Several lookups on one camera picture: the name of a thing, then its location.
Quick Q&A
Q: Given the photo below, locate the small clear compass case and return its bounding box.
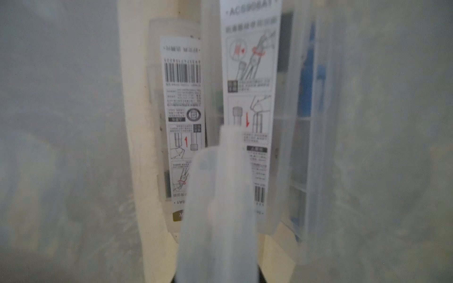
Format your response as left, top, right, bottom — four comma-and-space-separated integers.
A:
175, 126, 259, 283

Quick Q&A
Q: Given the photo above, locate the clear compass case blue pen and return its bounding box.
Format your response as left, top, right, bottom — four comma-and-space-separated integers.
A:
289, 14, 342, 246

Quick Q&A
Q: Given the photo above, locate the clear compass case barcode label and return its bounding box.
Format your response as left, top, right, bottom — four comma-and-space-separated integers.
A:
147, 18, 205, 234

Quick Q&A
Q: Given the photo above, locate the clear compass case white label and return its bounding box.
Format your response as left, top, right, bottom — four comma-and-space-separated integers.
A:
199, 0, 312, 236

